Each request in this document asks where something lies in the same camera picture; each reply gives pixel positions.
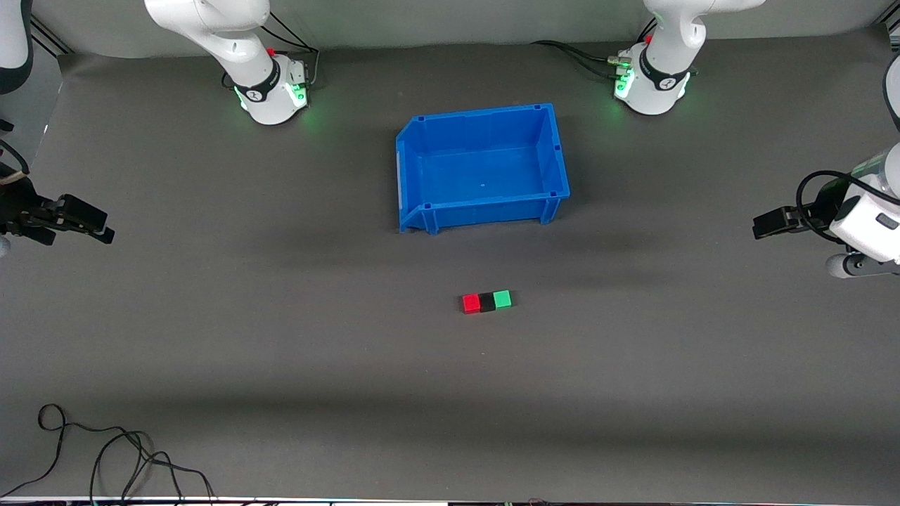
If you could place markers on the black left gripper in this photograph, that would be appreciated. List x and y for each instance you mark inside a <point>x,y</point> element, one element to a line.
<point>820,210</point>

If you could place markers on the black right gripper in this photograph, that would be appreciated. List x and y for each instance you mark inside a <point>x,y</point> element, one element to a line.
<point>20,208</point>

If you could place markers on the small green cube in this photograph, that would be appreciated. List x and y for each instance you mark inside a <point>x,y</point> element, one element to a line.
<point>503,299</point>

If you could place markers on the small red cube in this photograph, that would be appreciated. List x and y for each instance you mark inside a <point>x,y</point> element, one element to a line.
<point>470,303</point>

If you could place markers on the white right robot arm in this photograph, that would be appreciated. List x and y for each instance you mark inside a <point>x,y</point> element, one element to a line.
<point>242,49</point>

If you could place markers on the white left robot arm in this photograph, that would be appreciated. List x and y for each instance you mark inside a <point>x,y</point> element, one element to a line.
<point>668,56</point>

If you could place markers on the small black cube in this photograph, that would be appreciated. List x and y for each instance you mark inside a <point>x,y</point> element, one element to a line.
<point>487,303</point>

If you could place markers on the blue plastic storage bin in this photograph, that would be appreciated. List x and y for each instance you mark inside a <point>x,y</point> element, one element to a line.
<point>485,176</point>

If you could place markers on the dark grey table mat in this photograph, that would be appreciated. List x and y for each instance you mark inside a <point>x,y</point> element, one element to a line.
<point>450,393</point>

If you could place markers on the black metal frame rail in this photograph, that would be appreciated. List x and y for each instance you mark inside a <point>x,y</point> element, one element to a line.
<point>49,35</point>

